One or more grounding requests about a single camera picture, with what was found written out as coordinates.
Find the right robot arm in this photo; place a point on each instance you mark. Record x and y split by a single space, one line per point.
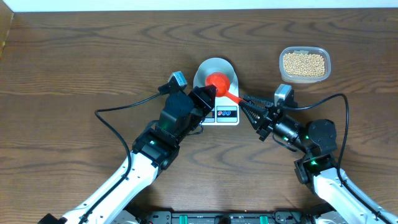
318 169

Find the red plastic measuring scoop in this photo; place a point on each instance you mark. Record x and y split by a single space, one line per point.
222 84

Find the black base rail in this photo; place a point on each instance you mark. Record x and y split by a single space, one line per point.
280 216

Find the white digital kitchen scale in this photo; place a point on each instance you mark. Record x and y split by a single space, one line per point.
225 112

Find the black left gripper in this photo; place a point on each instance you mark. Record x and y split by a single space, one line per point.
204 107

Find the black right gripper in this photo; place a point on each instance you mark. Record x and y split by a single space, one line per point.
273 114

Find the soybeans in container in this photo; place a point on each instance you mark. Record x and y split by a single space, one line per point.
304 65

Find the clear plastic container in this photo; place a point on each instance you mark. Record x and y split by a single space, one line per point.
305 50

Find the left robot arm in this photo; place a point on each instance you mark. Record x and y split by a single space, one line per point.
151 153

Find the pale grey round bowl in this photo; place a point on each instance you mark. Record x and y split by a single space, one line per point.
213 65

